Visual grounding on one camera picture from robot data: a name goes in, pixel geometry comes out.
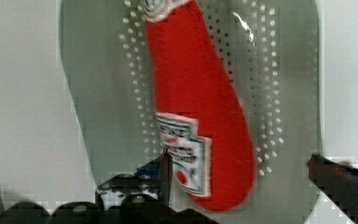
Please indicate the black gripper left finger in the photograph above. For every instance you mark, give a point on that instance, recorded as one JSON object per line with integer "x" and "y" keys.
{"x": 138, "y": 198}

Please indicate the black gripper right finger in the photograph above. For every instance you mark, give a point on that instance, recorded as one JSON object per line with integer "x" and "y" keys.
{"x": 339, "y": 182}

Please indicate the red plush ketchup bottle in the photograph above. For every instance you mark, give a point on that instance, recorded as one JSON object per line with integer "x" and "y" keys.
{"x": 199, "y": 116}

